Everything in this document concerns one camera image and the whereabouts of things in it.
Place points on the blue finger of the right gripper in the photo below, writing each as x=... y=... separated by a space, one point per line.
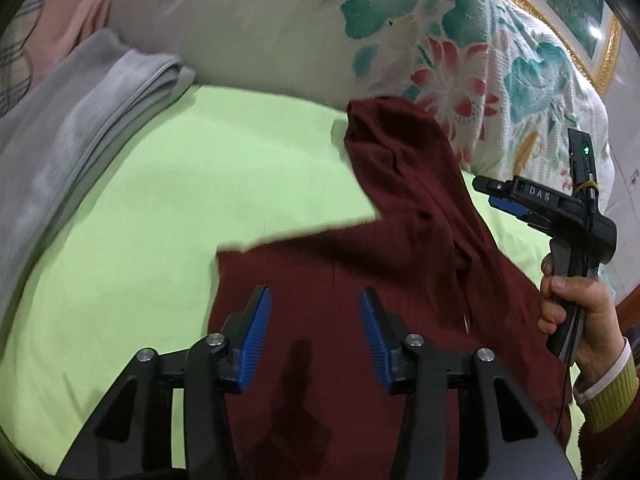
x=492 y=187
x=514 y=209

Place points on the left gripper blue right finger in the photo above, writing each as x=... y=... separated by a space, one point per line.
x=500 y=433

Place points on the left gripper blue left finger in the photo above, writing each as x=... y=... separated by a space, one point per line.
x=165 y=415

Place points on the dark red knit hooded sweater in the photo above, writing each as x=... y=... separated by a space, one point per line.
x=315 y=409

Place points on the person's right hand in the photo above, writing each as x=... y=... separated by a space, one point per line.
x=602 y=341

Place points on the yellow-green knit sleeve cuff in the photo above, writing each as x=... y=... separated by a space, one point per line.
x=606 y=401

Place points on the red fuzzy garment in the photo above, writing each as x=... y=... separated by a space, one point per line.
x=612 y=453

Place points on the white floral quilt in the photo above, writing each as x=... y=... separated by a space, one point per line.
x=499 y=82

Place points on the gold framed landscape painting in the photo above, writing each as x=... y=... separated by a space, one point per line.
x=588 y=29

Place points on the light green bed sheet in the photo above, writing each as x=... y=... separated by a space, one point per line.
x=136 y=265

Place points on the folded grey cloth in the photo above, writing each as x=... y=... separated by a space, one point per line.
x=58 y=140

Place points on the pink heart pattern pillow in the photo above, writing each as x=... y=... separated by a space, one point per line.
x=41 y=34

